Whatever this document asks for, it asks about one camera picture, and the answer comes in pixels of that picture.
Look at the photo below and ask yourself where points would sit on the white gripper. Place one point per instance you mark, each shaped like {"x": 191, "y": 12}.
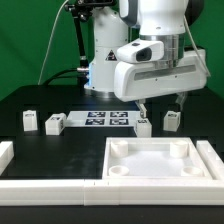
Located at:
{"x": 140, "y": 81}

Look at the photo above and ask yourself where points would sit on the white square table top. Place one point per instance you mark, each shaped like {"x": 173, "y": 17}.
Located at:
{"x": 153, "y": 158}

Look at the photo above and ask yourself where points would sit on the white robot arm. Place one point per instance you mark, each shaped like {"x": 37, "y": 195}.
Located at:
{"x": 167, "y": 21}

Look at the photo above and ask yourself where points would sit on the fiducial marker sheet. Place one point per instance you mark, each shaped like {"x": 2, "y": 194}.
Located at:
{"x": 102, "y": 118}

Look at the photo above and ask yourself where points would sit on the white U-shaped obstacle fence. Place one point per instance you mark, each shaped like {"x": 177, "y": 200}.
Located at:
{"x": 118, "y": 191}

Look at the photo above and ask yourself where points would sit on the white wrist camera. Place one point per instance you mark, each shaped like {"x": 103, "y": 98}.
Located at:
{"x": 141, "y": 51}

